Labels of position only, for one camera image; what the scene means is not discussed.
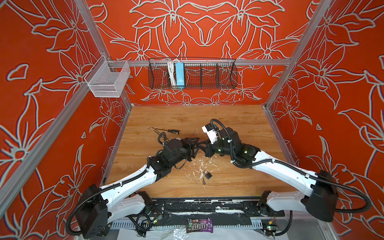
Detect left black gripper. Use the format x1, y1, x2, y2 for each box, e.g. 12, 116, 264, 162
170, 136, 200, 168

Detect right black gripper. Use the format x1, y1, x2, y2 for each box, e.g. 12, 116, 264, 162
194, 137, 236, 159

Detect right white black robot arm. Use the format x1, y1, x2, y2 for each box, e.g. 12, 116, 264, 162
202, 119, 372, 222

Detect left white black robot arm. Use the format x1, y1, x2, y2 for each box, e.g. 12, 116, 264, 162
65, 133, 200, 239

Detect large black yellow screwdriver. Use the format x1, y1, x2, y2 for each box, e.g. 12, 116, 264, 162
156, 129, 181, 135

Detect dark padlock near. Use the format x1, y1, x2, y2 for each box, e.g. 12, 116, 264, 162
204, 171, 213, 180

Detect m&m candy bag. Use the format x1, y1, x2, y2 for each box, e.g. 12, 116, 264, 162
186, 218, 214, 233

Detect light blue box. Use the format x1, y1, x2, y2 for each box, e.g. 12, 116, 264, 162
175, 62, 185, 89

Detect small electronics board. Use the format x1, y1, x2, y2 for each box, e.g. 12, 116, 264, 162
261, 220, 279, 238

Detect black wire wall basket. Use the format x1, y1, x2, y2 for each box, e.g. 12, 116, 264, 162
148, 58, 238, 90

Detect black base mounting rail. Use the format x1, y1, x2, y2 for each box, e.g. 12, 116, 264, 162
145, 197, 286, 218

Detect white coiled cable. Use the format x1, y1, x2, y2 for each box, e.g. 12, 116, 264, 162
166, 59, 178, 87

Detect white mesh wall basket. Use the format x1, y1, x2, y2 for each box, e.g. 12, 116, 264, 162
85, 57, 131, 98

